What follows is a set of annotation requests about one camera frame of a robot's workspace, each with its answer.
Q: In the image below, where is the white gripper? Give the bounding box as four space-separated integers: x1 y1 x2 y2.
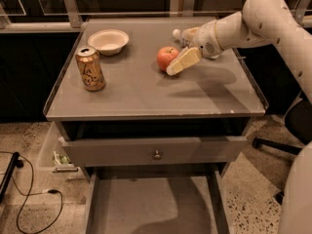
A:
166 20 223 76

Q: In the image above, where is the red apple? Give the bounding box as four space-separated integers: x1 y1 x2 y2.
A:
157 46 179 71

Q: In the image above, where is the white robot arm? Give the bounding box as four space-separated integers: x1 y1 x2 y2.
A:
167 0 312 234

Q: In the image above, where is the grey top drawer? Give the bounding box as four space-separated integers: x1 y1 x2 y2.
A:
62 136 247 167

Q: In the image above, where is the grey drawer cabinet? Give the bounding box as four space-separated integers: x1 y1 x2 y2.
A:
43 16 269 234

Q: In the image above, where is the round metal drawer knob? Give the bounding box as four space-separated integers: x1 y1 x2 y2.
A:
153 150 162 160

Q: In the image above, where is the open grey middle drawer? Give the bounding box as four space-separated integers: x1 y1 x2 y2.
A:
81 169 235 234

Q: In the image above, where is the clear plastic water bottle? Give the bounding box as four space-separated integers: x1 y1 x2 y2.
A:
173 29 184 47

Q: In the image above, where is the white paper bowl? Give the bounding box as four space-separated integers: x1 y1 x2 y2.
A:
88 29 129 56

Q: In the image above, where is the gold soda can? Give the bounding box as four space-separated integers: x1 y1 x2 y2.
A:
75 46 105 92

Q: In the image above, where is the black office chair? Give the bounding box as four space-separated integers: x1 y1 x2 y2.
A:
252 91 312 207

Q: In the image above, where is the clear plastic storage bin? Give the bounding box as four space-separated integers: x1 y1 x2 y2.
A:
37 123 85 179

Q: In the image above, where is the black floor stand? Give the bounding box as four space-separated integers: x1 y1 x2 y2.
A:
0 152 23 203

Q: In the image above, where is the metal railing post centre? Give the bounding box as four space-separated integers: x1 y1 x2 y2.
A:
170 0 195 17

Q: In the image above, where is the metal railing post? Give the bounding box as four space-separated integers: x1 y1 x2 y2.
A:
170 0 195 17
63 0 82 28
293 0 311 24

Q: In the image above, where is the metal railing post right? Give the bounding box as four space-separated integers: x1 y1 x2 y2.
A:
293 0 311 24

